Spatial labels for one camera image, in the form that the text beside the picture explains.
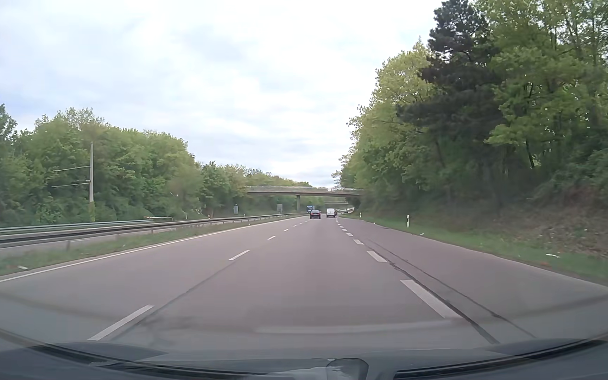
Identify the row of green trees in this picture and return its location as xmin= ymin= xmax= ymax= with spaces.
xmin=0 ymin=95 xmax=331 ymax=229

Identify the grey asphalt road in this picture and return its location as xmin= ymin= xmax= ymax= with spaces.
xmin=0 ymin=215 xmax=608 ymax=355

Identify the grey pole with arms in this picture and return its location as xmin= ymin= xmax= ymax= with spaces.
xmin=51 ymin=141 xmax=95 ymax=222

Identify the concrete overpass bridge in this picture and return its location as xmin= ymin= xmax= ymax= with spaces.
xmin=244 ymin=185 xmax=364 ymax=213

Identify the wood of green trees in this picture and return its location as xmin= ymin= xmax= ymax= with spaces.
xmin=336 ymin=0 xmax=608 ymax=222

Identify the grass median strip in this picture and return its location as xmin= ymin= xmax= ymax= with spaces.
xmin=0 ymin=215 xmax=305 ymax=285

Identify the car's own bonnet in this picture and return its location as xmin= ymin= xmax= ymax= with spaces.
xmin=0 ymin=317 xmax=608 ymax=380

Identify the grass verge with bank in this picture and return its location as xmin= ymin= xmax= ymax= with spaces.
xmin=342 ymin=203 xmax=608 ymax=290

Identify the metal guard rail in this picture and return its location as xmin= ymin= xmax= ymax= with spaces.
xmin=0 ymin=213 xmax=305 ymax=256

